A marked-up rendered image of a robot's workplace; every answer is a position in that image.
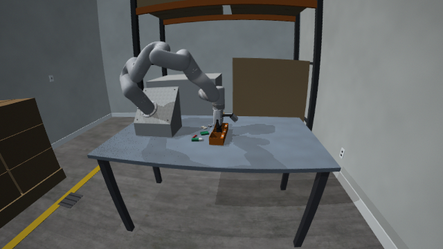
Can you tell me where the orange three-compartment tray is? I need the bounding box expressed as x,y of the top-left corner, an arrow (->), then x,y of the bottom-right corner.
209,123 -> 228,145

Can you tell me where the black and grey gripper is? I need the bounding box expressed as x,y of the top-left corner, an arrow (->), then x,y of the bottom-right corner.
213,108 -> 225,132

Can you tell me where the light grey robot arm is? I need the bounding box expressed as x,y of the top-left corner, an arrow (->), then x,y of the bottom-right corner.
120,41 -> 225,118

